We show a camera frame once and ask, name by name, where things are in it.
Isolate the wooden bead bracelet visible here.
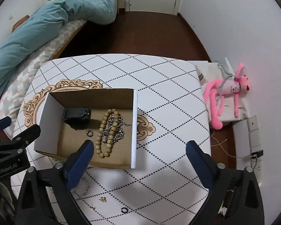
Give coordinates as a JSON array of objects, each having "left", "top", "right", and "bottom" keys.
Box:
[{"left": 95, "top": 108, "right": 121, "bottom": 159}]

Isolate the white power strip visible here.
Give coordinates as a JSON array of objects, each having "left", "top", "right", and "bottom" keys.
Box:
[{"left": 247, "top": 115, "right": 263, "bottom": 186}]

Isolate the black charger plug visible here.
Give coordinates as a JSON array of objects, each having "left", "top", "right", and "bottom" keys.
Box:
[{"left": 251, "top": 150, "right": 263, "bottom": 159}]

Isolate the gold earring piece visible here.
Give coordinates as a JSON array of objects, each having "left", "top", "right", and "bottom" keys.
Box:
[{"left": 99, "top": 196, "right": 107, "bottom": 203}]

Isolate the white patterned tablecloth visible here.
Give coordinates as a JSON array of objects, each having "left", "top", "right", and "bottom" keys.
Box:
[{"left": 23, "top": 54, "right": 211, "bottom": 224}]

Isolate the black smartwatch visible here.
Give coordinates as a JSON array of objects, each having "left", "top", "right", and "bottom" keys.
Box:
[{"left": 63, "top": 107, "right": 91, "bottom": 130}]

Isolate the white cardboard box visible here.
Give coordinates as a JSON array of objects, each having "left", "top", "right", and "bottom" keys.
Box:
[{"left": 34, "top": 88, "right": 138, "bottom": 169}]

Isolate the brown cushion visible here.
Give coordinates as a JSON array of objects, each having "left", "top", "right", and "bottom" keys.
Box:
[{"left": 12, "top": 15, "right": 30, "bottom": 32}]

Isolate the pink panther plush toy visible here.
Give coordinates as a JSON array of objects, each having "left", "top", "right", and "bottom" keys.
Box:
[{"left": 203, "top": 62, "right": 250, "bottom": 130}]

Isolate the grey clothes hanger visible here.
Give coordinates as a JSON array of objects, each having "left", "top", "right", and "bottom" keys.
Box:
[{"left": 216, "top": 57, "right": 238, "bottom": 101}]

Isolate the teal duvet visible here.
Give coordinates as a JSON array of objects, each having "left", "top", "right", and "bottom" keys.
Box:
[{"left": 0, "top": 0, "right": 117, "bottom": 96}]

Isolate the thin silver bracelet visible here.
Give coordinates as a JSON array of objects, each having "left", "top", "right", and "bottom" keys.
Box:
[{"left": 78, "top": 176, "right": 91, "bottom": 196}]

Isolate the silver chain necklace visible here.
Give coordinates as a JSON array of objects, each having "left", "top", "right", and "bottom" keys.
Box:
[{"left": 100, "top": 113, "right": 133, "bottom": 144}]

